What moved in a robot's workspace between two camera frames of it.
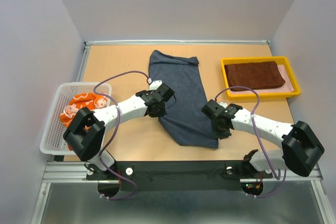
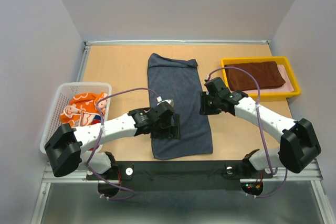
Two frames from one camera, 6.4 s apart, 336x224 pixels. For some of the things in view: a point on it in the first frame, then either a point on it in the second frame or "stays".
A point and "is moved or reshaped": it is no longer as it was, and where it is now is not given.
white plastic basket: x=53 y=141 stays
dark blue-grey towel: x=186 y=121 is moved or reshaped
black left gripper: x=161 y=113 -> x=174 y=130
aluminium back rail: x=248 y=42 stays
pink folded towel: x=287 y=86 stays
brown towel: x=254 y=74 stays
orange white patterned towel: x=90 y=100 stays
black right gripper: x=217 y=134 -> x=205 y=109
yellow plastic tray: x=279 y=60 stays
